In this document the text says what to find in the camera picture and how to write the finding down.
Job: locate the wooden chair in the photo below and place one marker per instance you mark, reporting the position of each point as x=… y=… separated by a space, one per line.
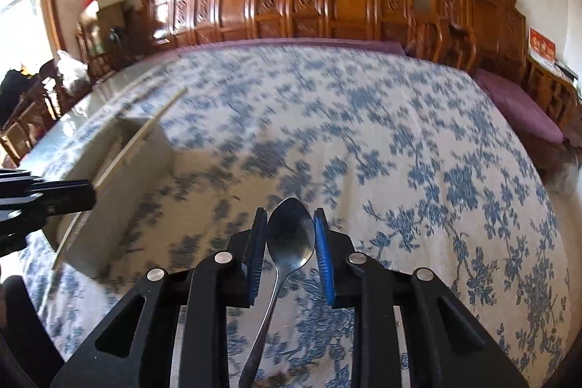
x=32 y=120

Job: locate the grey utensil holder box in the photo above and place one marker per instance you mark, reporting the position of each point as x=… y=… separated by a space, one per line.
x=136 y=206

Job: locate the blue floral tablecloth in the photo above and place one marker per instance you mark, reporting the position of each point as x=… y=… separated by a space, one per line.
x=386 y=120

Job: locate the white plastic bag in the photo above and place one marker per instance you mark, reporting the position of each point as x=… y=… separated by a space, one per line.
x=72 y=72
x=566 y=170

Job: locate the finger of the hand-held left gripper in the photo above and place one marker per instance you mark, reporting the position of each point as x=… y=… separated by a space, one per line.
x=63 y=197

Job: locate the black bag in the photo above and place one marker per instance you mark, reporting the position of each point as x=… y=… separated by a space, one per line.
x=13 y=92

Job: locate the carved wooden armchair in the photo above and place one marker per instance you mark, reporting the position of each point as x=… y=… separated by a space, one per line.
x=491 y=20

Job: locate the purple sofa cushion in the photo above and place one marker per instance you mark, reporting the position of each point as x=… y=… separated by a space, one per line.
x=318 y=44

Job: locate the person's dark clothing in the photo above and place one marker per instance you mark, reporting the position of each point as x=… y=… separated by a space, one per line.
x=25 y=333

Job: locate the purple armchair cushion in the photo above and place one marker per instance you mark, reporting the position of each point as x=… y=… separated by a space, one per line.
x=518 y=106

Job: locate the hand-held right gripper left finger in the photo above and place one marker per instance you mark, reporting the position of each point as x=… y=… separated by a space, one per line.
x=257 y=254

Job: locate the red box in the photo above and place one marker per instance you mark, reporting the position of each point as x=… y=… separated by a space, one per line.
x=542 y=45

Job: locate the plain metal spoon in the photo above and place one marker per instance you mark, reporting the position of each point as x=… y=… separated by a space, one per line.
x=291 y=233

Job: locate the dark wooden cabinet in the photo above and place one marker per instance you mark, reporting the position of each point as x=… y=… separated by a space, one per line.
x=102 y=38

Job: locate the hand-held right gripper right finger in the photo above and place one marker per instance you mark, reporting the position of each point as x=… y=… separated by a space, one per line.
x=323 y=263

